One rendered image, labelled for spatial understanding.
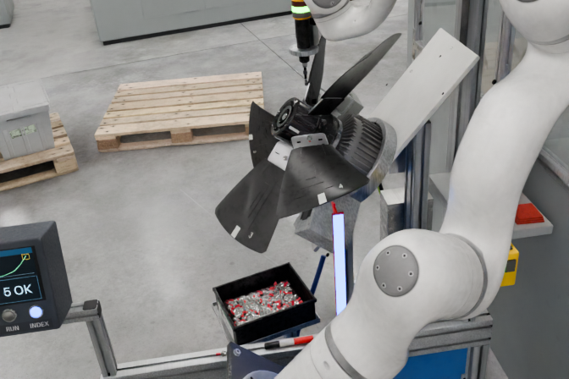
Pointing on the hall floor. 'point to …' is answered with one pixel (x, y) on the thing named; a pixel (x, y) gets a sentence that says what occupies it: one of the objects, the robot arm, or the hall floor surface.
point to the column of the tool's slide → (464, 111)
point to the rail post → (478, 362)
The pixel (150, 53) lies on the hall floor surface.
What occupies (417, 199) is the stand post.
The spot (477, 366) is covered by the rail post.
